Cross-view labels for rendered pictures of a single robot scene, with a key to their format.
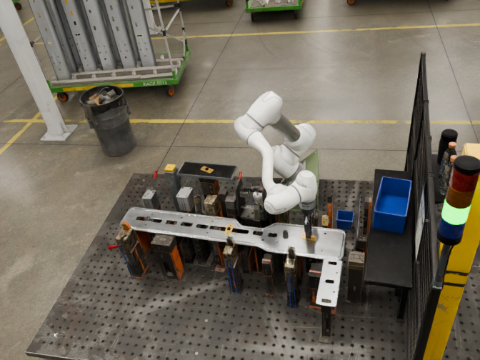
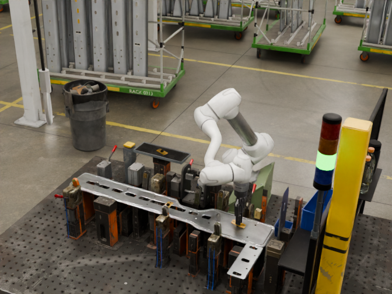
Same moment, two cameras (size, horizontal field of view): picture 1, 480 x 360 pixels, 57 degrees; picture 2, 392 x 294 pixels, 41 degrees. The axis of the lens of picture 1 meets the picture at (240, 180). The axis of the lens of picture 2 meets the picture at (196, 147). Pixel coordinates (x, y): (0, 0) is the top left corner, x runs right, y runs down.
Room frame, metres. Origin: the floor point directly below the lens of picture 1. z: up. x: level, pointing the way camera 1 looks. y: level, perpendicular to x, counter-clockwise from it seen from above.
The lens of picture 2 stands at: (-0.86, -0.24, 2.83)
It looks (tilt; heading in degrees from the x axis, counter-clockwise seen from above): 27 degrees down; 4
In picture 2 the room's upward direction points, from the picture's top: 1 degrees clockwise
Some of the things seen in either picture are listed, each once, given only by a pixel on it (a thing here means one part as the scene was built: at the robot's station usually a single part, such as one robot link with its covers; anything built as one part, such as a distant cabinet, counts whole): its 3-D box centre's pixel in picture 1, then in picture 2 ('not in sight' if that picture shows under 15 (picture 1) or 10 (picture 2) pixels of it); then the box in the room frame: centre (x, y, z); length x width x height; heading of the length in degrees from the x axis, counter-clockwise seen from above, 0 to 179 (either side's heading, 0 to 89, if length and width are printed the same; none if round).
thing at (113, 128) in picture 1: (111, 122); (87, 116); (4.51, 1.36, 0.36); 0.54 x 0.50 x 0.73; 163
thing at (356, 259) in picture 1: (355, 278); (273, 269); (1.46, -0.53, 0.88); 0.08 x 0.08 x 0.36; 68
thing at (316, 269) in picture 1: (316, 286); (235, 270); (1.48, -0.32, 0.84); 0.11 x 0.10 x 0.28; 158
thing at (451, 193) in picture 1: (460, 193); (328, 143); (0.89, -0.61, 1.96); 0.07 x 0.07 x 0.06
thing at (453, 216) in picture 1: (456, 208); (326, 158); (0.89, -0.61, 1.90); 0.07 x 0.07 x 0.06
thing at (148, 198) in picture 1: (156, 213); (105, 186); (2.23, 0.60, 0.88); 0.11 x 0.10 x 0.36; 158
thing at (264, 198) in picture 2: (329, 228); (262, 224); (1.79, -0.47, 0.95); 0.03 x 0.01 x 0.50; 68
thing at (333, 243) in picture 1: (225, 230); (164, 206); (1.86, 0.13, 1.00); 1.38 x 0.22 x 0.02; 68
